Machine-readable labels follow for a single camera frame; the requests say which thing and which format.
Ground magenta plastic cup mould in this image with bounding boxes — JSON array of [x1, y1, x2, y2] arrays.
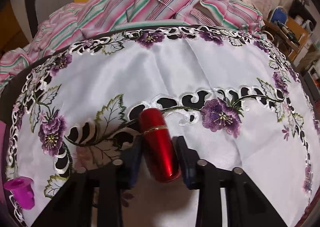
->
[[4, 177, 35, 210]]

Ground white floral embroidered cloth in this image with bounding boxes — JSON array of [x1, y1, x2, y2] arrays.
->
[[1, 26, 319, 226]]

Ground pink-rimmed white tray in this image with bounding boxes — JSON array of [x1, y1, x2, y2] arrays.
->
[[0, 121, 10, 174]]

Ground pink green striped cloth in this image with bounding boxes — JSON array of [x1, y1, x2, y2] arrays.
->
[[1, 0, 264, 88]]

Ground red metallic capsule case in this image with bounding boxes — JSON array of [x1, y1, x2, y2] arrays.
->
[[138, 108, 180, 183]]

